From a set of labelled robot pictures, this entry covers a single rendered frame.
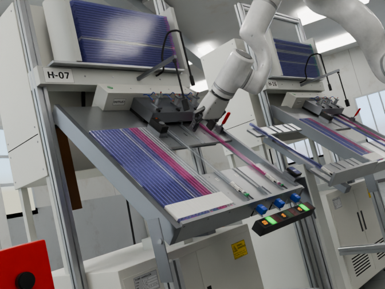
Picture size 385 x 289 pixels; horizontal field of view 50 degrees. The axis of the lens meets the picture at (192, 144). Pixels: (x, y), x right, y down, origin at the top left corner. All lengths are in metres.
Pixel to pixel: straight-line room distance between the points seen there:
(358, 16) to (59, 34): 1.11
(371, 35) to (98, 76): 1.03
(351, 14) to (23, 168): 1.39
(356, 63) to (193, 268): 10.13
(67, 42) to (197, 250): 0.94
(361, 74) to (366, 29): 9.80
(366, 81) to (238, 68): 10.02
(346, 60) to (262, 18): 9.99
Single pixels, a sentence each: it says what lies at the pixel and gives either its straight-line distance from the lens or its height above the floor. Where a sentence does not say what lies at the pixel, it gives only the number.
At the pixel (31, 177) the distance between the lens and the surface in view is 1.82.
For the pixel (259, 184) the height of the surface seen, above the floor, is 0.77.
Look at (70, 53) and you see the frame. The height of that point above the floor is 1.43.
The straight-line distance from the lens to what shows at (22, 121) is 1.85.
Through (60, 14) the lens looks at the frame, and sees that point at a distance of 1.79.
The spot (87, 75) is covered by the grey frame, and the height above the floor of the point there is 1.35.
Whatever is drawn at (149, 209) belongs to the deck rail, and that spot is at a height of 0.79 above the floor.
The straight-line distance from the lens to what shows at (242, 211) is 1.37.
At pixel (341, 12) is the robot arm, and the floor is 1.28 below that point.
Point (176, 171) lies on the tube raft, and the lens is 1.39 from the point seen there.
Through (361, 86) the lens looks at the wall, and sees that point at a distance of 11.32.
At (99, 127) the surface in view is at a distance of 1.55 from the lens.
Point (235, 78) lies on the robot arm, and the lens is 1.41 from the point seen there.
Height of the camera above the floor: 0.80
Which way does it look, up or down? 7 degrees up
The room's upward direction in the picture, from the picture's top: 14 degrees counter-clockwise
